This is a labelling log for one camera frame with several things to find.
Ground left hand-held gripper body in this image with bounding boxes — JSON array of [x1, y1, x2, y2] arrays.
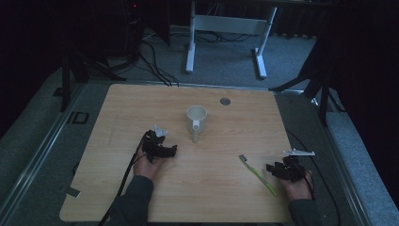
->
[[141, 124, 169, 164]]

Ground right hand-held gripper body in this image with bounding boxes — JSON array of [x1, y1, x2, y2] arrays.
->
[[281, 149, 316, 184]]

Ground person's right hand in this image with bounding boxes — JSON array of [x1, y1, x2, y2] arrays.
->
[[278, 169, 315, 202]]

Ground person's left hand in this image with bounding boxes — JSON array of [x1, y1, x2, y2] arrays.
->
[[133, 152, 166, 182]]

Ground green toothbrush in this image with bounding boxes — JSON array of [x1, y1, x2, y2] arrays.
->
[[238, 153, 279, 198]]

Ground white cup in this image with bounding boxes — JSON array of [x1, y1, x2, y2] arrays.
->
[[185, 105, 209, 144]]

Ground black tripod stand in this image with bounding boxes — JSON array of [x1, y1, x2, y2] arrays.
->
[[268, 46, 346, 128], [59, 46, 128, 113]]

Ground grey tape piece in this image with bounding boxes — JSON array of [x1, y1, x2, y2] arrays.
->
[[59, 186, 82, 199]]

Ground black floor cables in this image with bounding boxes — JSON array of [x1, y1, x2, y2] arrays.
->
[[137, 29, 252, 88]]

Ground white desk frame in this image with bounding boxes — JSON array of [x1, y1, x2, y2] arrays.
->
[[184, 0, 279, 80]]

